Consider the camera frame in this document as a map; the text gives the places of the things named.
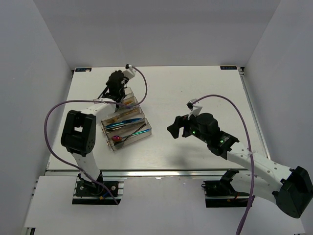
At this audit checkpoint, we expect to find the clear smoked utensil organizer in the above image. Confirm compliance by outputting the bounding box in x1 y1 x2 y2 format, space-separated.
97 86 152 153

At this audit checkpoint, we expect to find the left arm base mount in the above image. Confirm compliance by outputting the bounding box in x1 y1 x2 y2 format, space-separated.
72 178 124 206

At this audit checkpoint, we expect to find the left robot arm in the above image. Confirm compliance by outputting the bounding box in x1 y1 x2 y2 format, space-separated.
61 68 136 195

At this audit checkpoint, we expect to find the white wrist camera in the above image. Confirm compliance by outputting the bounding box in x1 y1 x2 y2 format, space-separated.
187 99 202 120
122 64 136 80

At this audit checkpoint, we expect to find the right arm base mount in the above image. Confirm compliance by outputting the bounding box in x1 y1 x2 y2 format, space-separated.
201 181 249 208

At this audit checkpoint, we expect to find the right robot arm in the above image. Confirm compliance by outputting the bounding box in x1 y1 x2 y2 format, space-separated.
167 113 313 218

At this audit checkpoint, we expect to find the iridescent rainbow spoon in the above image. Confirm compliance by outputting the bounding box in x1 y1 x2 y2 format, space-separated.
111 129 150 143

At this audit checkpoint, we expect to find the black knife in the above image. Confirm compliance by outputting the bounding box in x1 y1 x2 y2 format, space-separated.
104 122 135 133

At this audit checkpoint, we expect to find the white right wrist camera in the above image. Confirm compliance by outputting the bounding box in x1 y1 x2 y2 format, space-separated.
187 99 202 120

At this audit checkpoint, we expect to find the aluminium table frame rail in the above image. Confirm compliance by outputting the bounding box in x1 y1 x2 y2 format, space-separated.
45 66 279 179

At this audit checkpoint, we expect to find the blue serrated knife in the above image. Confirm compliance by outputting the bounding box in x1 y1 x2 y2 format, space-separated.
105 118 141 129

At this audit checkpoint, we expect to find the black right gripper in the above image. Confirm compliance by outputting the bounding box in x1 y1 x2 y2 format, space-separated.
167 110 210 144

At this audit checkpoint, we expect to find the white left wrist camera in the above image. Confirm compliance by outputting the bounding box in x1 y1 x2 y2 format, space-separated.
122 64 136 80

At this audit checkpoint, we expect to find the gold fork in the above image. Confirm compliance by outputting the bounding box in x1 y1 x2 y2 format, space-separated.
105 109 138 123

